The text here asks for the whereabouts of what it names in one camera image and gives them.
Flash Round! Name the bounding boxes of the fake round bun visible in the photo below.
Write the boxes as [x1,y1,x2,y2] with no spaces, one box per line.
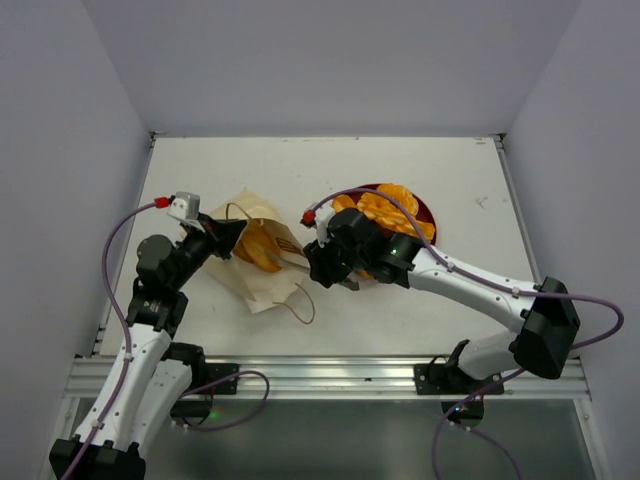
[233,221,281,273]

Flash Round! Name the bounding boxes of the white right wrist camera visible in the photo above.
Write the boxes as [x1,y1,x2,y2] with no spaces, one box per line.
[300,202,336,246]

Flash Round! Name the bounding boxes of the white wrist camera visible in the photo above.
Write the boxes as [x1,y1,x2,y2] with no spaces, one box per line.
[153,192,200,222]
[300,202,336,246]

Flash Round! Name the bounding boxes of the metal tongs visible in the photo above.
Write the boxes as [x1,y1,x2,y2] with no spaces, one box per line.
[265,248,360,292]

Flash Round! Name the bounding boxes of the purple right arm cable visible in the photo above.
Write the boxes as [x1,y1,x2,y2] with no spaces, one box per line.
[314,187,625,480]

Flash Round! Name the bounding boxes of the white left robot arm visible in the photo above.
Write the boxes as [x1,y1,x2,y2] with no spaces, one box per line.
[49,214,247,479]

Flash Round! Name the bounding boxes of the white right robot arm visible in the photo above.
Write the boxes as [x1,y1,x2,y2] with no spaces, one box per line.
[302,207,580,393]

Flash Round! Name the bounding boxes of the fake braided orange bread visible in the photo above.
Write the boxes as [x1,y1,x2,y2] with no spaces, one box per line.
[331,195,357,213]

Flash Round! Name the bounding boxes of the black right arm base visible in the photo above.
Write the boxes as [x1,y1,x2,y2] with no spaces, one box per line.
[413,357,502,428]

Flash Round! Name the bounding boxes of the dark red round plate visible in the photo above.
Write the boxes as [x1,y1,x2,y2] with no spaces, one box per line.
[344,182,439,289]

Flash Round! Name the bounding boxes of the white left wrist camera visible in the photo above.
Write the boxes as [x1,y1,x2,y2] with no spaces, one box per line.
[153,192,200,222]

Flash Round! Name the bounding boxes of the fake twisted glazed bread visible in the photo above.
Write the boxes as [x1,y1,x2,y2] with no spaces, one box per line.
[357,193,436,242]

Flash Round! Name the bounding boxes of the white paper bag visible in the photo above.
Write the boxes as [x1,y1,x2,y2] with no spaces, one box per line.
[205,189,316,325]

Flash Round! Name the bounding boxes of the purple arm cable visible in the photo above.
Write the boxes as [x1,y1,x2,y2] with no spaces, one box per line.
[59,199,272,480]
[314,187,625,480]

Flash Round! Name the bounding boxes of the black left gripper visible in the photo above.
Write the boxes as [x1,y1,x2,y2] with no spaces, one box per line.
[168,212,246,290]

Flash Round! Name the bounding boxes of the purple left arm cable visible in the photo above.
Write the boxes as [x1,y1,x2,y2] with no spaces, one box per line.
[59,199,272,480]

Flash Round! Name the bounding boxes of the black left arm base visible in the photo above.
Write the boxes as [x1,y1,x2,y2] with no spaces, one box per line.
[170,363,239,426]

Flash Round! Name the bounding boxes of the aluminium mounting rail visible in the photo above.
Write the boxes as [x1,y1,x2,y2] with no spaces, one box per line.
[62,354,591,401]

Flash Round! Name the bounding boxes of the fake orange ring donut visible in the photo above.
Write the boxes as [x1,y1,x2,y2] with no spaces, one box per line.
[376,183,419,216]

